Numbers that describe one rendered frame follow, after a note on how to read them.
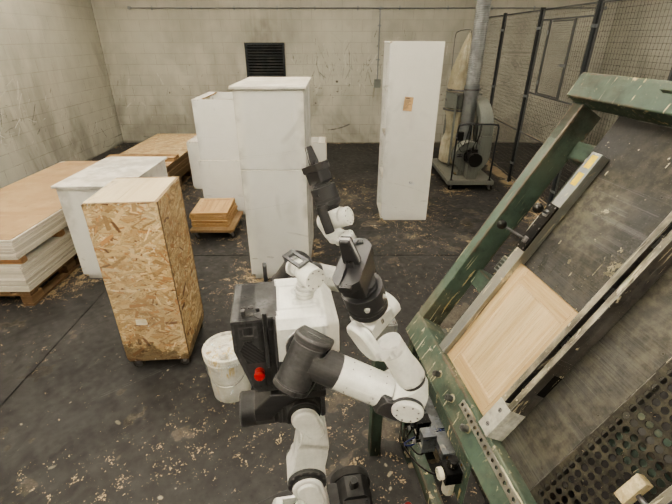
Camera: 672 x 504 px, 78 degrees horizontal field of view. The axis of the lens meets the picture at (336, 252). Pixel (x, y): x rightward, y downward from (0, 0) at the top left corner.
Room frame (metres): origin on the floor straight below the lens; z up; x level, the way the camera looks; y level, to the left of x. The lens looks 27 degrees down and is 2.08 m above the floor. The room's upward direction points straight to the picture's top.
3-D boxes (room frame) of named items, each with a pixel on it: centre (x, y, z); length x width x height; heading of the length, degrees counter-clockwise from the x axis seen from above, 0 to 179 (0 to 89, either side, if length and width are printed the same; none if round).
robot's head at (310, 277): (1.01, 0.09, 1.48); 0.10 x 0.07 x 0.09; 38
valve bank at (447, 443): (1.14, -0.35, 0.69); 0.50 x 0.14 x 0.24; 9
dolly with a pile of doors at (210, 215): (4.61, 1.44, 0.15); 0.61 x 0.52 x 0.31; 0
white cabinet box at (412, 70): (5.21, -0.87, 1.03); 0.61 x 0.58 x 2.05; 0
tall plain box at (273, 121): (3.86, 0.53, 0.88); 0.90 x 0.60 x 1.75; 0
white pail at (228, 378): (2.04, 0.69, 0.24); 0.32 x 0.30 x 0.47; 0
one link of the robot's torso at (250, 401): (1.01, 0.18, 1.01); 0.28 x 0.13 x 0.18; 99
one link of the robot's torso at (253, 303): (1.01, 0.15, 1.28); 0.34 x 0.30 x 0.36; 9
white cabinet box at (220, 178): (5.51, 1.43, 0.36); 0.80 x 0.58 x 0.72; 0
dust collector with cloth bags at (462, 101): (6.71, -2.04, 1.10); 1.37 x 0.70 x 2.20; 0
